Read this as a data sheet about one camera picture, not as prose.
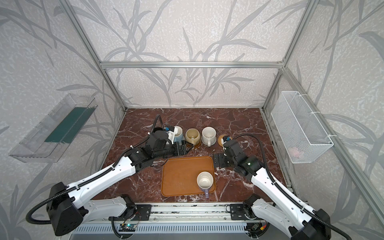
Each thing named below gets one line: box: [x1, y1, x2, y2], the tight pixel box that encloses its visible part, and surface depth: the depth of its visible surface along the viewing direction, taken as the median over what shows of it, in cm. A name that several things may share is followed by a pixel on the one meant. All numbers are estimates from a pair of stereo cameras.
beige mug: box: [185, 128, 201, 145], surface depth 98 cm
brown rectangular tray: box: [161, 156, 216, 197], surface depth 87 cm
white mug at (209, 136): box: [201, 126, 217, 147], surface depth 96 cm
